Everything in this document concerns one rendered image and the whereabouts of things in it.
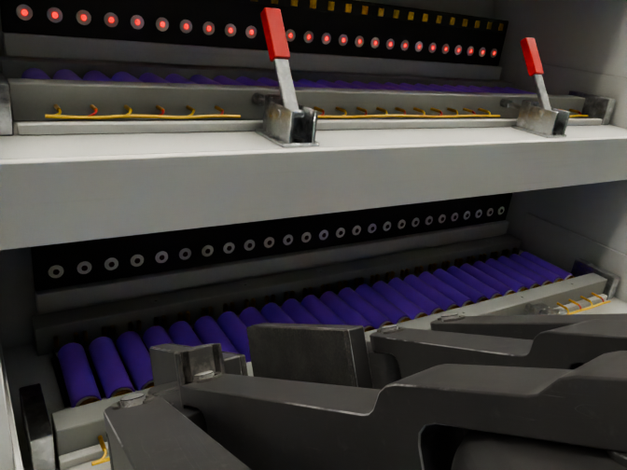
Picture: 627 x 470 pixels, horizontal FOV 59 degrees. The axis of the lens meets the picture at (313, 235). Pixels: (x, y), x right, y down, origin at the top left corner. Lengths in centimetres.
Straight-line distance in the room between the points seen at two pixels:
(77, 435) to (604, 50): 63
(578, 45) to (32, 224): 61
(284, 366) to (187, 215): 15
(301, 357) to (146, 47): 36
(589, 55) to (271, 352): 59
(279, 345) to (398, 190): 23
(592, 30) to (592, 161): 19
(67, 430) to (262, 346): 18
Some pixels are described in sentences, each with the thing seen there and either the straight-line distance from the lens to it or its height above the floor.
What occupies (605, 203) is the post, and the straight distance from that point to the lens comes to 71.
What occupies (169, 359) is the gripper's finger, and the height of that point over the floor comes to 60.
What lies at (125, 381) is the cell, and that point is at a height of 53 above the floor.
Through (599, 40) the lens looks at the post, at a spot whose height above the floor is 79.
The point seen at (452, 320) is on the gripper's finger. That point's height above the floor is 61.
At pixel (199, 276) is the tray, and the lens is 50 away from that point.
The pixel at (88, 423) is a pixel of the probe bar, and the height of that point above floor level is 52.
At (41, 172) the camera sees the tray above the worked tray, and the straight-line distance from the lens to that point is 30.
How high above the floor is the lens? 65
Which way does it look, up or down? 5 degrees down
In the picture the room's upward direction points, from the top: 4 degrees counter-clockwise
